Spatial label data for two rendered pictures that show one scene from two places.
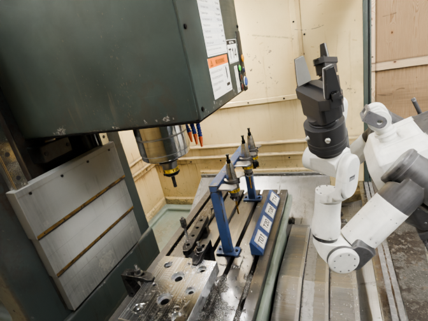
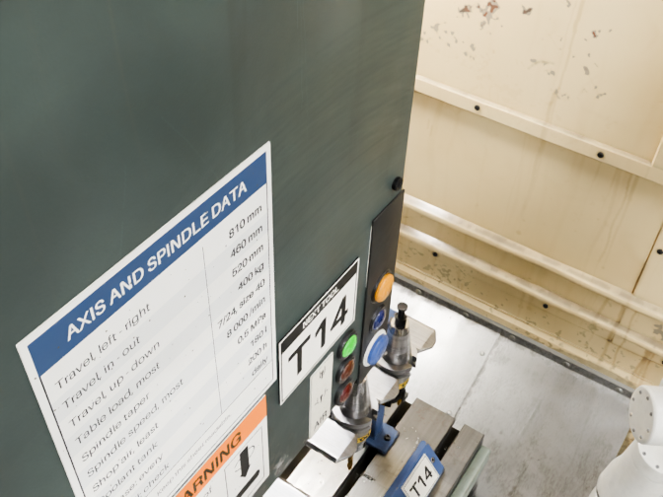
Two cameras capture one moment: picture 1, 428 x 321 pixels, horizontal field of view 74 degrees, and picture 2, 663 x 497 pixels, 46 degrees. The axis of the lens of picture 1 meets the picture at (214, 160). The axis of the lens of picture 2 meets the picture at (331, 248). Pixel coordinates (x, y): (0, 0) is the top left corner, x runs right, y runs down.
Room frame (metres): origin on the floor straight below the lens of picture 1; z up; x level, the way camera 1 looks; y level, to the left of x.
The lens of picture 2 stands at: (0.61, -0.18, 2.13)
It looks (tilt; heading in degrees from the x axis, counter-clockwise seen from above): 44 degrees down; 7
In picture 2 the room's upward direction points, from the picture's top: 3 degrees clockwise
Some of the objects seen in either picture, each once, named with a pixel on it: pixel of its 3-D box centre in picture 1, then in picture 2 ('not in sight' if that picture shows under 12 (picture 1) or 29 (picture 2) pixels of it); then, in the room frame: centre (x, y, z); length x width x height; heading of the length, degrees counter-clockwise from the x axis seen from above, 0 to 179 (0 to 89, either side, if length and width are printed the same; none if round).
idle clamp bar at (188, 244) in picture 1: (196, 237); not in sight; (1.11, 0.15, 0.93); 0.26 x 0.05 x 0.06; 160
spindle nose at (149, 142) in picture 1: (162, 136); not in sight; (0.87, 0.14, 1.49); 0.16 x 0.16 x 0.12
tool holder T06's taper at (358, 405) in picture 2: (244, 149); (356, 390); (1.23, -0.15, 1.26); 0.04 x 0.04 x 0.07
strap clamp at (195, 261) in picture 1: (202, 256); not in sight; (0.91, 0.12, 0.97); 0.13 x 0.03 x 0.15; 155
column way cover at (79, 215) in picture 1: (92, 219); not in sight; (1.06, 0.55, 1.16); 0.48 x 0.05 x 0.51; 155
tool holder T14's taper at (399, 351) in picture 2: (250, 141); (398, 337); (1.33, -0.19, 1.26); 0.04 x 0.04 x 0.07
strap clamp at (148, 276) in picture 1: (139, 280); not in sight; (0.86, 0.36, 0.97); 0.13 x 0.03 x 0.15; 65
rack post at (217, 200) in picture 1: (222, 222); not in sight; (1.00, 0.02, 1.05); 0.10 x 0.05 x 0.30; 65
